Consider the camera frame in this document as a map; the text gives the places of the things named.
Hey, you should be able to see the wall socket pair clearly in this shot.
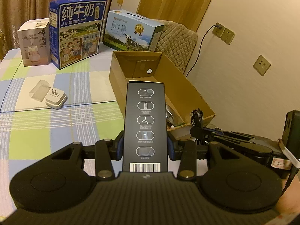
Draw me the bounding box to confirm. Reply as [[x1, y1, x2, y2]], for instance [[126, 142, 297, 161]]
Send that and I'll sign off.
[[213, 23, 236, 45]]

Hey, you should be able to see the plaid tablecloth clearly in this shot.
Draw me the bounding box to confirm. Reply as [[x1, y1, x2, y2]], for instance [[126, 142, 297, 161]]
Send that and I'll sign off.
[[1, 45, 124, 219]]

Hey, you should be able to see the quilted beige chair cover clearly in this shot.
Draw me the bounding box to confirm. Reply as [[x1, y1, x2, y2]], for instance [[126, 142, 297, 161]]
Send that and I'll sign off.
[[156, 20, 198, 73]]

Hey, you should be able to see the black product box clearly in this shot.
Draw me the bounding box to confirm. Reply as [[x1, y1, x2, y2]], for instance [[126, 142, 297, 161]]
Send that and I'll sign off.
[[123, 80, 168, 173]]

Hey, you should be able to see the silver foil bag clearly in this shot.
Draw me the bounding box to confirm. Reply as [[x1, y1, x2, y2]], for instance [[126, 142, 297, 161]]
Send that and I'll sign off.
[[166, 104, 177, 128]]

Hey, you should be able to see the black wall cable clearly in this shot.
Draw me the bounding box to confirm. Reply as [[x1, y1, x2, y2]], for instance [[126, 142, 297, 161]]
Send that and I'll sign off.
[[185, 23, 223, 78]]

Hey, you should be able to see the person's right hand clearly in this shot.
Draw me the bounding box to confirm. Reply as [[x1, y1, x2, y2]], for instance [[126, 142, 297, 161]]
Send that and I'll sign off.
[[276, 176, 300, 213]]

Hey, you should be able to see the single wall socket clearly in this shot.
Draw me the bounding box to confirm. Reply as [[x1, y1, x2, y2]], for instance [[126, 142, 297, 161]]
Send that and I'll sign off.
[[253, 55, 271, 76]]

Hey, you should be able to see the white power adapter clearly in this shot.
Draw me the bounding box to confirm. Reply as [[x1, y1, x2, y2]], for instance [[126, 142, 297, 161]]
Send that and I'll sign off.
[[45, 87, 67, 110]]

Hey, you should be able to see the white humidifier box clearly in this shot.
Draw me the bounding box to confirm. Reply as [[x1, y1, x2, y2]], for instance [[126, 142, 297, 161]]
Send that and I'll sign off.
[[18, 18, 51, 67]]

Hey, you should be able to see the brown cardboard box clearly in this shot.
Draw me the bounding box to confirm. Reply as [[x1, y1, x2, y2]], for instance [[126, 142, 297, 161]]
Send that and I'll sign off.
[[108, 50, 216, 141]]

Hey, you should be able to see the wooden door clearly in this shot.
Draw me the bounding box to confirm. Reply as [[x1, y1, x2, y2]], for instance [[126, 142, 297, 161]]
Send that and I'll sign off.
[[137, 0, 211, 32]]

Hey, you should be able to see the light blue milk carton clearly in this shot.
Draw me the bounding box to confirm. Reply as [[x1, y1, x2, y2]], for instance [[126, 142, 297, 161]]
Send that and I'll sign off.
[[103, 10, 164, 51]]

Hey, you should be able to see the tall blue milk carton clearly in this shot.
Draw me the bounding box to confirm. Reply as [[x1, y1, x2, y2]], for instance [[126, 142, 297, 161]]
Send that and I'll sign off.
[[49, 0, 107, 69]]

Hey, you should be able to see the clear plastic cover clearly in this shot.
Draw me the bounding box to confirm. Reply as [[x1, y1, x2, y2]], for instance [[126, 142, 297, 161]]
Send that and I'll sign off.
[[29, 80, 50, 102]]

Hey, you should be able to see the black usb cable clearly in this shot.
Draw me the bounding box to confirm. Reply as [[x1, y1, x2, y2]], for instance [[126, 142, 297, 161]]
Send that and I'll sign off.
[[190, 108, 205, 146]]

